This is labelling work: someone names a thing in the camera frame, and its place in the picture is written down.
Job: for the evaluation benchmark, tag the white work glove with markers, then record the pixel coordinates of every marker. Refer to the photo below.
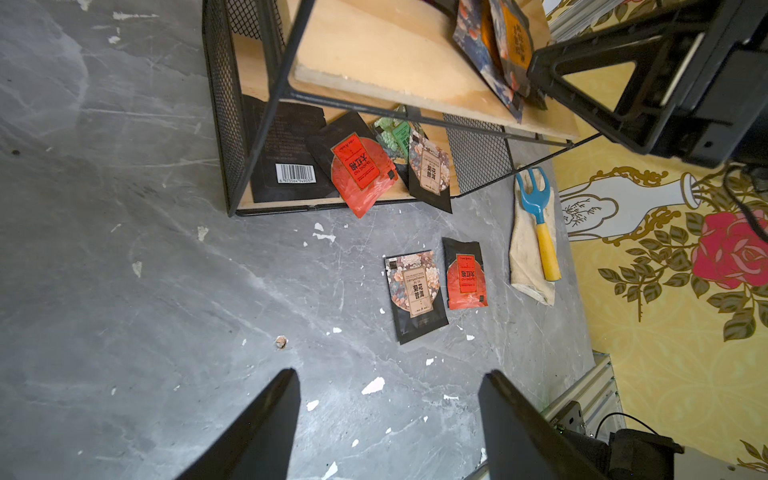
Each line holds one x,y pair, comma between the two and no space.
526,273

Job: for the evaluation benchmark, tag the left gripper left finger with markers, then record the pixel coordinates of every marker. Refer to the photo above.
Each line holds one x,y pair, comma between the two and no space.
258,444

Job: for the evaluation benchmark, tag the orange label tea bag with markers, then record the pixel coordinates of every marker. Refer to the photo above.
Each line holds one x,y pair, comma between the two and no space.
495,36

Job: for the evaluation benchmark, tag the blue yellow garden fork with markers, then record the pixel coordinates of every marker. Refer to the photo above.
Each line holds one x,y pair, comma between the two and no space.
535,194

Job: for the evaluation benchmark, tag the floral tea bag lower shelf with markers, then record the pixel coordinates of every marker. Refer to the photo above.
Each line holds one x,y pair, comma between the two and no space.
429,172

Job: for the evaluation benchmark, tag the green tea bag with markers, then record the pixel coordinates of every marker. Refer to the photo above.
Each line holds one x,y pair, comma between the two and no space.
394,135

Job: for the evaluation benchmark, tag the large black barcode packet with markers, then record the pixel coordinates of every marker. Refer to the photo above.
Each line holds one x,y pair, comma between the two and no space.
285,169

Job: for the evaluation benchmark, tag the black wire mesh shelf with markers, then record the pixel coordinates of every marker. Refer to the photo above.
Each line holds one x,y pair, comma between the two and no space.
377,58

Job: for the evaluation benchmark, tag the red tea bag lower shelf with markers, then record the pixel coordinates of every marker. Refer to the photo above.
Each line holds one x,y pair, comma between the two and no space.
356,164

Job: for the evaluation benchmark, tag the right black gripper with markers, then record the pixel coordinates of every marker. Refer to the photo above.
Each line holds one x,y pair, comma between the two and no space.
686,81

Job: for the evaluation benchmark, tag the red black tea bag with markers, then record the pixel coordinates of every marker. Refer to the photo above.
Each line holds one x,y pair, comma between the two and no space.
465,275

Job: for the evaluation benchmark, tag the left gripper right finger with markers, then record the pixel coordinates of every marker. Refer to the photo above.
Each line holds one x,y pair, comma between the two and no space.
520,443

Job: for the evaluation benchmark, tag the beige floral tea bag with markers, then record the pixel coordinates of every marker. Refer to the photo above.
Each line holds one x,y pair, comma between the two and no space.
415,294

